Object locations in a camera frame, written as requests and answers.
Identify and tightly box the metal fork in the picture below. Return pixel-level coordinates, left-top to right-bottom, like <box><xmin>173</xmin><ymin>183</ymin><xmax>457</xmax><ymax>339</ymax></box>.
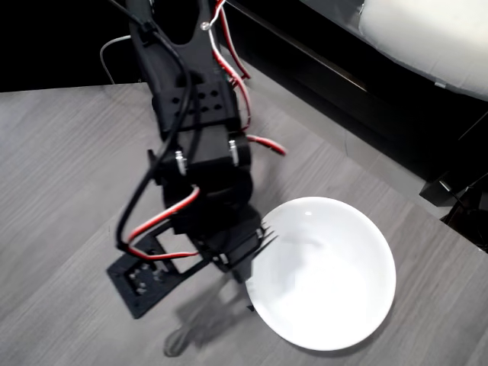
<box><xmin>163</xmin><ymin>219</ymin><xmax>280</xmax><ymax>358</ymax></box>

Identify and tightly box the white round plate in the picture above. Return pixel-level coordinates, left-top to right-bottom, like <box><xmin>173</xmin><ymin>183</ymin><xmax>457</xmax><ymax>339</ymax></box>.
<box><xmin>243</xmin><ymin>196</ymin><xmax>397</xmax><ymax>352</ymax></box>

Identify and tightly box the black furniture leg block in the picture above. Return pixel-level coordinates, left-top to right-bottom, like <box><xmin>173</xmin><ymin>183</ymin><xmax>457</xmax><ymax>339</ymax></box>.
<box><xmin>419</xmin><ymin>171</ymin><xmax>488</xmax><ymax>253</ymax></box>

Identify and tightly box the white cushion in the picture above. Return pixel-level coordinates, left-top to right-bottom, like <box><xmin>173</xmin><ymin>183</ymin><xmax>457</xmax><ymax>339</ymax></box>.
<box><xmin>299</xmin><ymin>0</ymin><xmax>488</xmax><ymax>102</ymax></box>

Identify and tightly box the red white gripper servo cable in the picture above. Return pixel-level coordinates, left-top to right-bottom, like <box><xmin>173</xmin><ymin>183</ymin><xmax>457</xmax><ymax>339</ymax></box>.
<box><xmin>127</xmin><ymin>185</ymin><xmax>202</xmax><ymax>261</ymax></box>

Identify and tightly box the black cable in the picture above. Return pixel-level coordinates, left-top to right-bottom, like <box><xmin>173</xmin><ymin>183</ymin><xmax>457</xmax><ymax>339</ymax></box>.
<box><xmin>108</xmin><ymin>0</ymin><xmax>204</xmax><ymax>249</ymax></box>

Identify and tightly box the black flat camera mount frame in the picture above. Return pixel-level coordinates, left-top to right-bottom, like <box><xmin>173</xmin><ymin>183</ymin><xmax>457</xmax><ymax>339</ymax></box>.
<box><xmin>106</xmin><ymin>228</ymin><xmax>204</xmax><ymax>319</ymax></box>

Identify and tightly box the red white arm servo cable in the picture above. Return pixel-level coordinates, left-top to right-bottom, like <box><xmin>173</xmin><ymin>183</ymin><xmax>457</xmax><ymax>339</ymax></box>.
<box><xmin>207</xmin><ymin>0</ymin><xmax>287</xmax><ymax>156</ymax></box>

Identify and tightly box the dark furniture frame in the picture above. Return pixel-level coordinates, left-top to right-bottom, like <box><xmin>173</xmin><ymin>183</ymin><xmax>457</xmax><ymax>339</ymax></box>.
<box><xmin>228</xmin><ymin>0</ymin><xmax>488</xmax><ymax>182</ymax></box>

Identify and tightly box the thin grey cable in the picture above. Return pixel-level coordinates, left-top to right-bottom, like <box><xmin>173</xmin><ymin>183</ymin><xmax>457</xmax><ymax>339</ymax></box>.
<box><xmin>99</xmin><ymin>34</ymin><xmax>133</xmax><ymax>85</ymax></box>

